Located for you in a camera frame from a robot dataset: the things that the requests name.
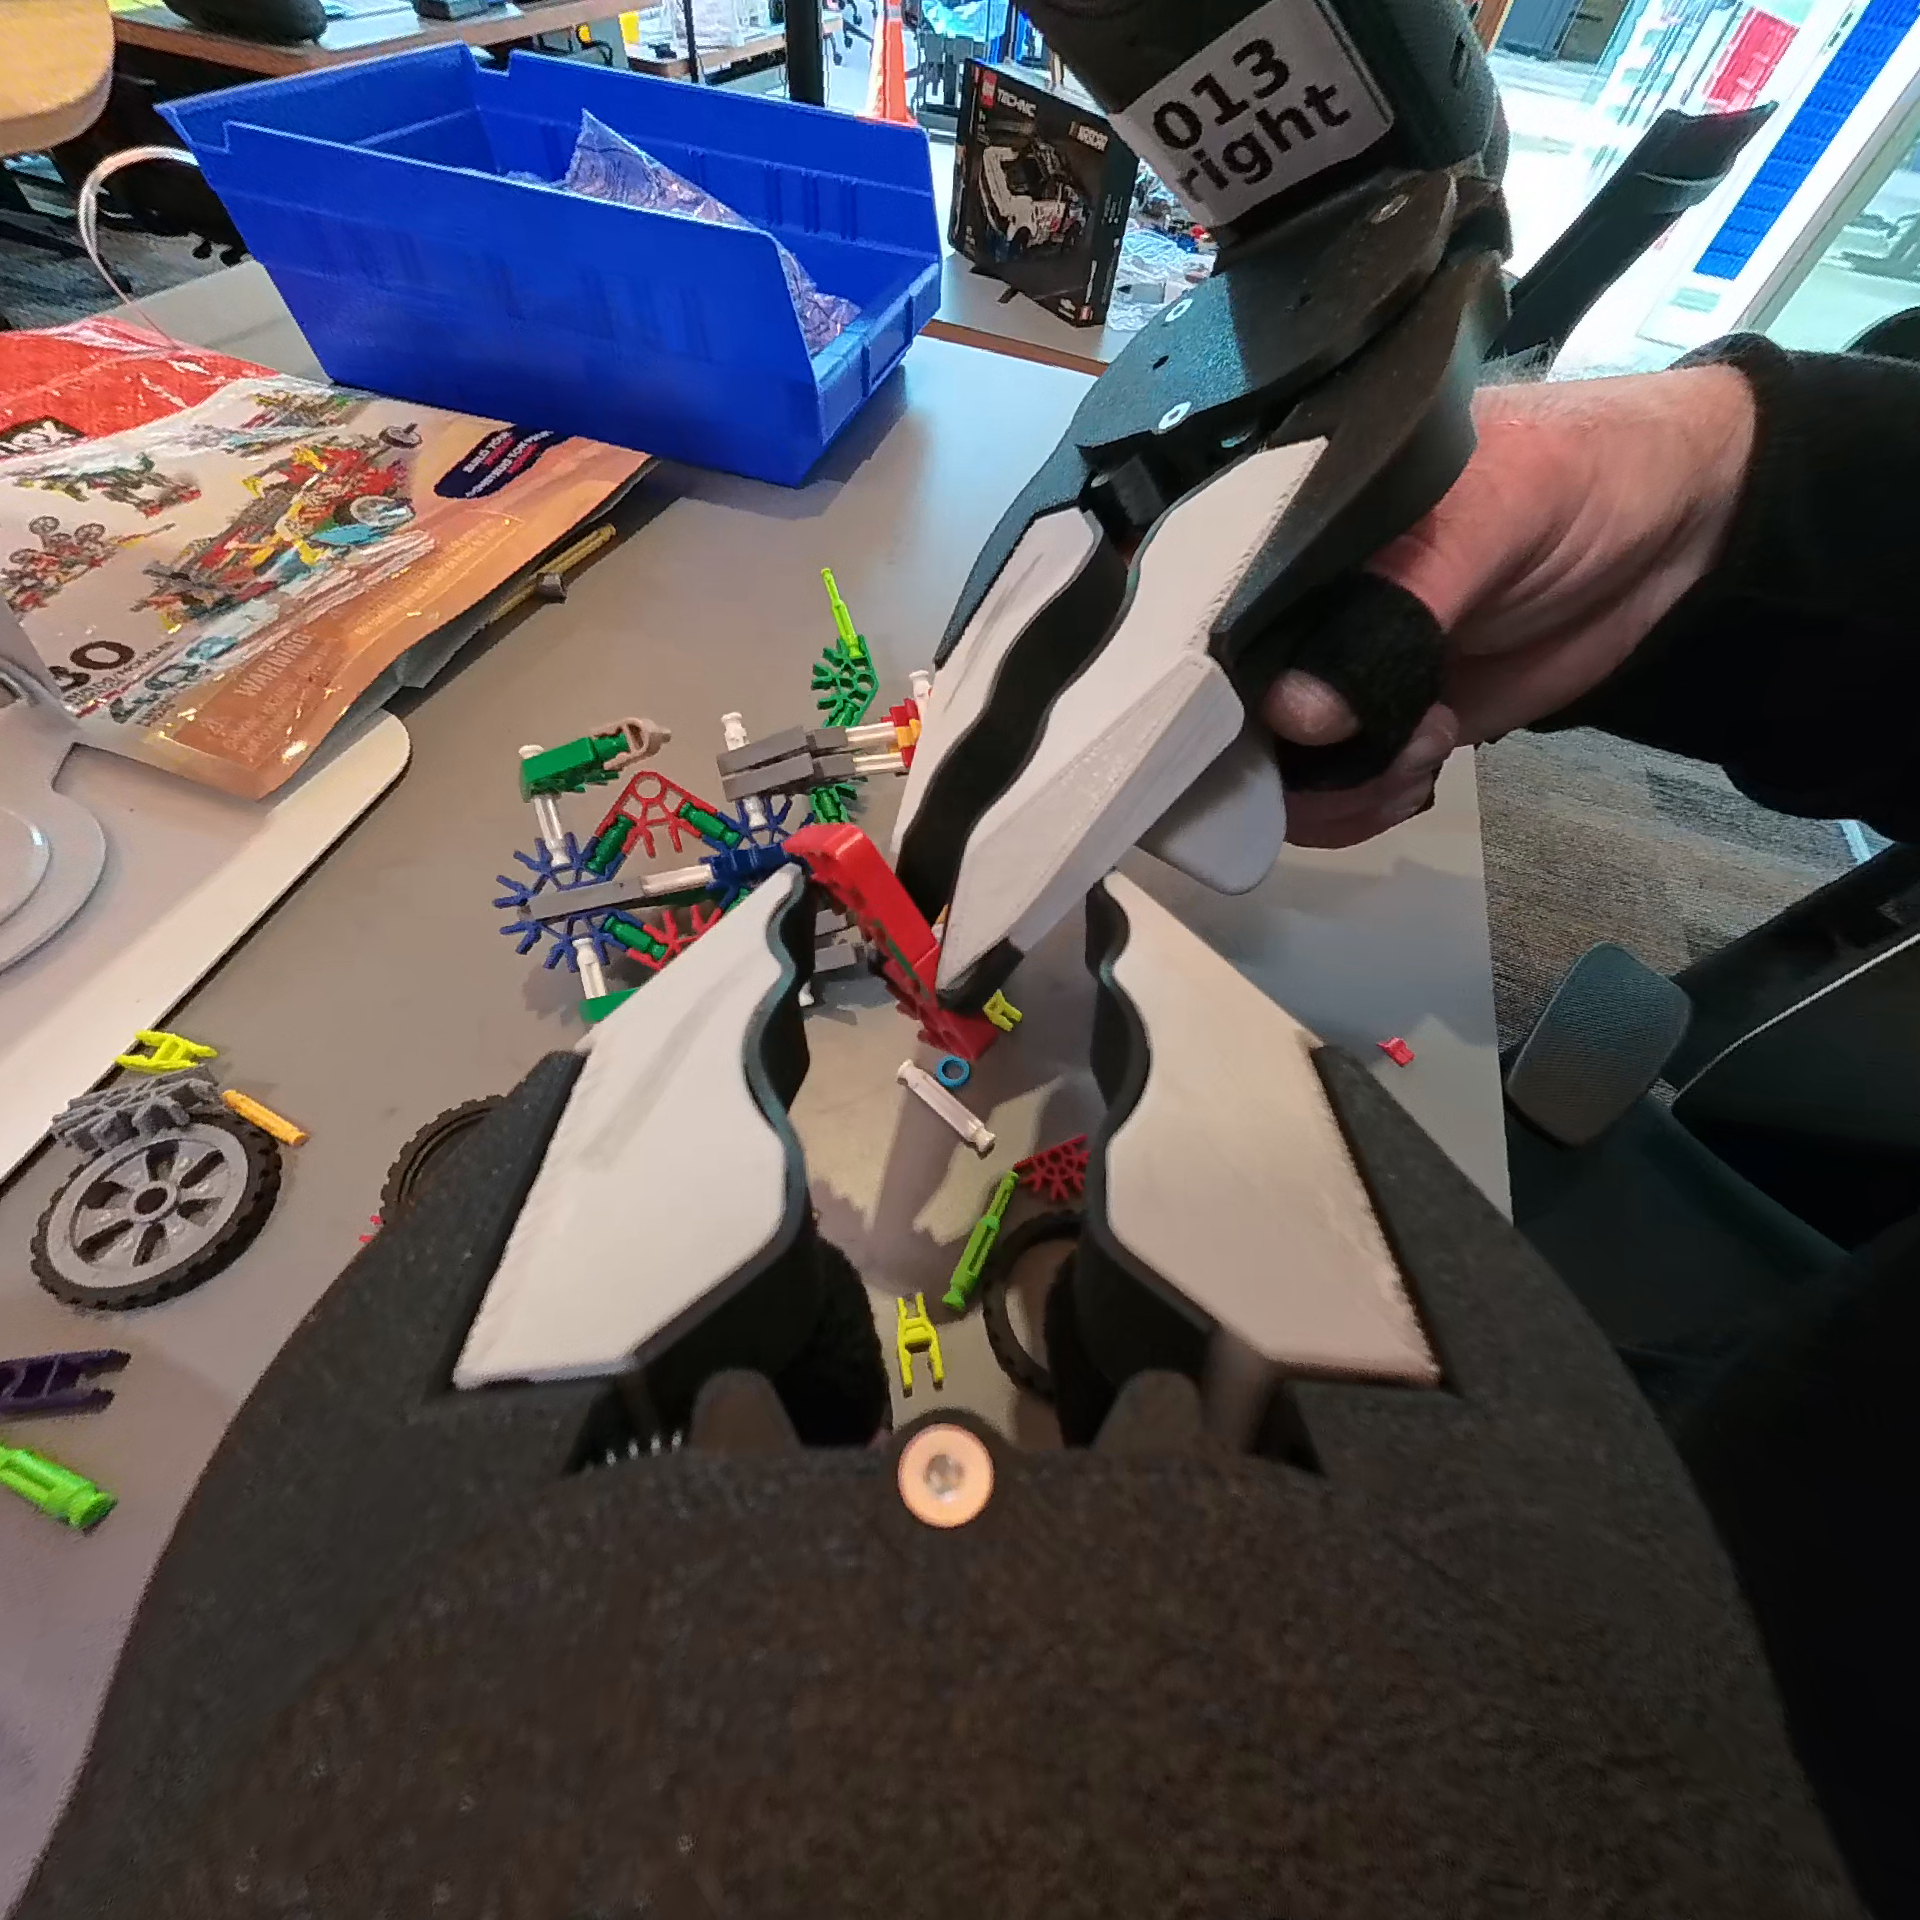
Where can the yellow connector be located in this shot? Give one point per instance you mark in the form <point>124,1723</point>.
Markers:
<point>919,1340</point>

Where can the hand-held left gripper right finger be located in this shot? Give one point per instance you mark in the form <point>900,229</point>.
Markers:
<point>1261,1201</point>

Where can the grey background table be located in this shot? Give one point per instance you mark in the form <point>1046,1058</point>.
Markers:
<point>1050,322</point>

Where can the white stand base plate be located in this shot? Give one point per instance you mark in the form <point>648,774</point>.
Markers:
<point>180,930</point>

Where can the orange rod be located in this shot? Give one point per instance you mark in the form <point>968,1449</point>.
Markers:
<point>267,1118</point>

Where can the black tyre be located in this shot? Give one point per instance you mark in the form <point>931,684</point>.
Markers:
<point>1004,1321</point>
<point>412,1149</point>

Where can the multicolour construction toy model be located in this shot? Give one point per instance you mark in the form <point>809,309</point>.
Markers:
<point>660,884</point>

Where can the person's right forearm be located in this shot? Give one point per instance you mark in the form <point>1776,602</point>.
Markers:
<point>1801,601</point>

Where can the purple connector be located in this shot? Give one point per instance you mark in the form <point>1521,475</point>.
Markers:
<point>61,1382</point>

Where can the orange toy set package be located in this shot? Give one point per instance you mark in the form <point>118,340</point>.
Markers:
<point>300,571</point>

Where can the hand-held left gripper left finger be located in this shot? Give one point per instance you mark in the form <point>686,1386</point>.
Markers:
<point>644,1201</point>

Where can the yellow-green connector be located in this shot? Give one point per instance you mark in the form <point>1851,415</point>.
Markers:
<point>165,1052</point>

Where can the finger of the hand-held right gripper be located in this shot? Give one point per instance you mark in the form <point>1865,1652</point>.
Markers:
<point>991,660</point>
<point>1141,705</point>

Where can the grey connector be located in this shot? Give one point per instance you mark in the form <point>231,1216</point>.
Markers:
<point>129,1106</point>

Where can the person's right hand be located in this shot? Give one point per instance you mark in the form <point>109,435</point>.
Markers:
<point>1591,524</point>

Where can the small yellow clip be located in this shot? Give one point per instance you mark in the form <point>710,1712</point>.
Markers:
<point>1002,1012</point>

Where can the white rod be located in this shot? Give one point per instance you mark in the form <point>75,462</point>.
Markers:
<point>945,1106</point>

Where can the clear plastic bag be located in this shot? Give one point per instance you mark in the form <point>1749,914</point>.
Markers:
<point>674,194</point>

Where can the black chair frame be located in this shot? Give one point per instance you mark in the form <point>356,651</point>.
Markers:
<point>1635,225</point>

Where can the orange traffic cone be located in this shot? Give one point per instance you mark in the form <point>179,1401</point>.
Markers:
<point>890,68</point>

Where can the dull yellow rod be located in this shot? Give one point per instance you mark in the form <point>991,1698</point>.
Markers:
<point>555,573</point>

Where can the blue plastic storage bin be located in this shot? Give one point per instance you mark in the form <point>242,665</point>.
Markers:
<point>450,301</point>

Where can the grey spoked wheel with tyre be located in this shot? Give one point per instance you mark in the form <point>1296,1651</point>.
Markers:
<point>151,1215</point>

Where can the light green rod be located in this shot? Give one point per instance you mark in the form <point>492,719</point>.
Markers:
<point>981,1243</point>
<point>52,1485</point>

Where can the black toy car box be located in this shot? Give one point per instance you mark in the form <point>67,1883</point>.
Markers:
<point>1034,194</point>

